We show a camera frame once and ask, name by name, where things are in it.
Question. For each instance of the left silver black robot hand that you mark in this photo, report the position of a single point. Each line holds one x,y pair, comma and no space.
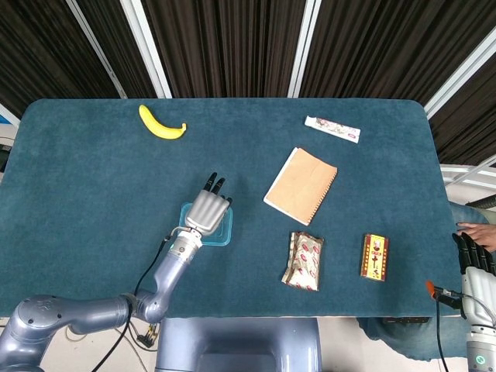
205,213

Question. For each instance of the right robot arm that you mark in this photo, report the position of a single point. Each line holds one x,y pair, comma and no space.
480,348

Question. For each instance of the person's bare hand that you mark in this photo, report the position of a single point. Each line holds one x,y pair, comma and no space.
482,234

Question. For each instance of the white blue board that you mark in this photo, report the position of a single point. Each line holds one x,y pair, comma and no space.
5,116

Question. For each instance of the dark brown pleated curtain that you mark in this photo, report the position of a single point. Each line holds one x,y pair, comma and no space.
232,46

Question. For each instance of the gold red foil snack pack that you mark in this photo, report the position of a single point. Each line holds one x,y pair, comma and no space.
304,261

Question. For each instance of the white partition post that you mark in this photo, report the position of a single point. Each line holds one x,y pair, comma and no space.
147,48
461,74
97,48
304,48

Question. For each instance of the white toothpaste tube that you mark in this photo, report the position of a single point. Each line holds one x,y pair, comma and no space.
333,129

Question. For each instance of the blue plastic lid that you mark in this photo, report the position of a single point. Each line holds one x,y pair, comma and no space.
222,232

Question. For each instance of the red yellow printed box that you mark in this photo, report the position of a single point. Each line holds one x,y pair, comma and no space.
375,257

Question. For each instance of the yellow banana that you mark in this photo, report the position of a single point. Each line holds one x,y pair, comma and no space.
160,129

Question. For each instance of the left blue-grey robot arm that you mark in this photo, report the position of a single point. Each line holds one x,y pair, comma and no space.
77,317

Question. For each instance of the white metal frame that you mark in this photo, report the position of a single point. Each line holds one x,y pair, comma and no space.
465,182

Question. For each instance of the blue-grey robot torso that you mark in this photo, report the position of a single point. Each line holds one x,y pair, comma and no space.
236,345

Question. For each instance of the blue jeans leg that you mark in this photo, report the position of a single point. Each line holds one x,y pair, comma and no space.
407,337

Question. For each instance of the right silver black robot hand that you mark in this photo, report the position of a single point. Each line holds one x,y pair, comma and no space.
480,288

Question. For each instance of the spiral-bound notebook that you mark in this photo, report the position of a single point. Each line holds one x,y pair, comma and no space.
300,186

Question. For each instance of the teal table cloth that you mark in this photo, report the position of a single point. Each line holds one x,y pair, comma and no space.
116,193

